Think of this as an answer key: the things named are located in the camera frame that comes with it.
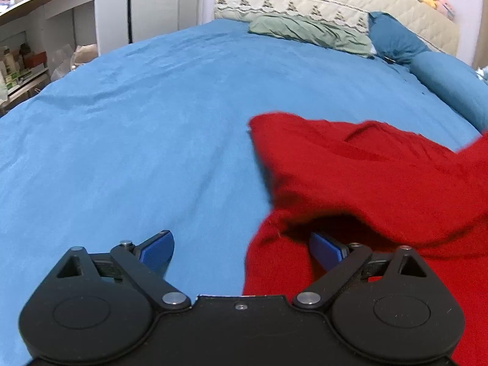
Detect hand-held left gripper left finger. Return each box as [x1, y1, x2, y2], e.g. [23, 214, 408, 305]
[56, 230, 192, 312]

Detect white plastic bag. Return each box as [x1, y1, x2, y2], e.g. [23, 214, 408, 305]
[49, 44, 75, 81]

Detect beige plush toy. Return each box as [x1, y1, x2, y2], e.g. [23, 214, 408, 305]
[70, 44, 100, 72]

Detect bed with blue sheet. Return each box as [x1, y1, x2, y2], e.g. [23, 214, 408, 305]
[0, 19, 488, 366]

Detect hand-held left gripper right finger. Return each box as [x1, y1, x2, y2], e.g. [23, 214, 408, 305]
[292, 231, 432, 310]

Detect green pillow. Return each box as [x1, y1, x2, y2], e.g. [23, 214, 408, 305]
[248, 13, 376, 59]

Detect red knit garment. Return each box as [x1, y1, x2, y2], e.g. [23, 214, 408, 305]
[242, 112, 488, 366]

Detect white wardrobe door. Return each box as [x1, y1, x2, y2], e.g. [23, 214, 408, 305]
[127, 0, 201, 43]

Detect stack of boxes under desk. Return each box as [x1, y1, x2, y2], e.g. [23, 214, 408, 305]
[0, 42, 49, 90]

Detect white desk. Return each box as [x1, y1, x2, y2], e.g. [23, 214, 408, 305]
[0, 0, 130, 117]

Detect long blue pillow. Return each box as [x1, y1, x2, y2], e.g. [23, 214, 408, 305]
[410, 51, 488, 132]

